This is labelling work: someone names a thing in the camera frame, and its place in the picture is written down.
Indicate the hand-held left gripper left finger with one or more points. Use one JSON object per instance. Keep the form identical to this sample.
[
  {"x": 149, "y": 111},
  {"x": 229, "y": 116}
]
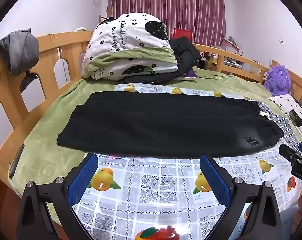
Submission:
[{"x": 82, "y": 180}]

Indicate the dark grey folded garment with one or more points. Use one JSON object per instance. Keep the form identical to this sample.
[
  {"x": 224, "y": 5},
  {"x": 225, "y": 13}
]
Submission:
[{"x": 153, "y": 78}]

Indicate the red box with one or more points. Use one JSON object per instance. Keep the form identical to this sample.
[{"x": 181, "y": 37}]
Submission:
[{"x": 182, "y": 35}]

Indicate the dark red patterned curtain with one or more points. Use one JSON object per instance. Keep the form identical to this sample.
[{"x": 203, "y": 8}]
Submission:
[{"x": 178, "y": 5}]

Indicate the black pants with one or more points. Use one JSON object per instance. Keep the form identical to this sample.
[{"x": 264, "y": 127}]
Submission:
[{"x": 153, "y": 125}]

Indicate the green bed sheet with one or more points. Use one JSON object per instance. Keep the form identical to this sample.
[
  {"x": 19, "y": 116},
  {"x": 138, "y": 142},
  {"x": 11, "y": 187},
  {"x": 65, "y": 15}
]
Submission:
[{"x": 53, "y": 130}]

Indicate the white flowered pillow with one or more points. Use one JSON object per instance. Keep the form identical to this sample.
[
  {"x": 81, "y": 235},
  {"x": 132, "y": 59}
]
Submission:
[{"x": 290, "y": 106}]

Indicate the grey hanging garment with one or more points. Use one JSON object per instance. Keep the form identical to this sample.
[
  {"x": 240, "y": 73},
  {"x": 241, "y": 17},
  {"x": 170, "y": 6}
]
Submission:
[{"x": 21, "y": 50}]

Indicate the fruit printed plastic tablecloth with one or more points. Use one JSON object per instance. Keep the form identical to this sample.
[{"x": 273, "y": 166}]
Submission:
[{"x": 153, "y": 180}]

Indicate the black clothes pile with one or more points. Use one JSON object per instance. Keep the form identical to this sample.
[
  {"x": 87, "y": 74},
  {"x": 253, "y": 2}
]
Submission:
[{"x": 185, "y": 52}]

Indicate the dark flat object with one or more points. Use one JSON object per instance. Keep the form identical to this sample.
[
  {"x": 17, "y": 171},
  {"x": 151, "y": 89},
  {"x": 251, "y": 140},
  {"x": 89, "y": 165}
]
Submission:
[{"x": 16, "y": 161}]

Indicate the wooden bed frame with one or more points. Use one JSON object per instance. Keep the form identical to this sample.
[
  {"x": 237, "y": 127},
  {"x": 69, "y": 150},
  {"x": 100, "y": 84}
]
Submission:
[{"x": 73, "y": 47}]

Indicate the folded white flowered quilt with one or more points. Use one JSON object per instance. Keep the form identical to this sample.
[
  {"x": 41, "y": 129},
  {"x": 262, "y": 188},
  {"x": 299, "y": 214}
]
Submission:
[{"x": 126, "y": 42}]

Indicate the purple plush toy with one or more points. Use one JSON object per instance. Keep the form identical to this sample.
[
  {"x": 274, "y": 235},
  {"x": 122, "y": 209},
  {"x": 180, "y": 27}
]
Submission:
[{"x": 277, "y": 80}]

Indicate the cardboard box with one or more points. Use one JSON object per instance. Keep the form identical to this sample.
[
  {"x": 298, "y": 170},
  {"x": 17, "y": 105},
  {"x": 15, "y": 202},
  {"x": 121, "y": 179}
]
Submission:
[{"x": 210, "y": 62}]

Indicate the purple cloth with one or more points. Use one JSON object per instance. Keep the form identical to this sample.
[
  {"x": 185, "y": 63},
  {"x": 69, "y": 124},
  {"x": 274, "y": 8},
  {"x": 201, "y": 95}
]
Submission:
[{"x": 190, "y": 73}]

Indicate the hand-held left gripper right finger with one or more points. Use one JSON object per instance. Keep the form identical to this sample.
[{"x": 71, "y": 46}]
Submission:
[{"x": 215, "y": 180}]

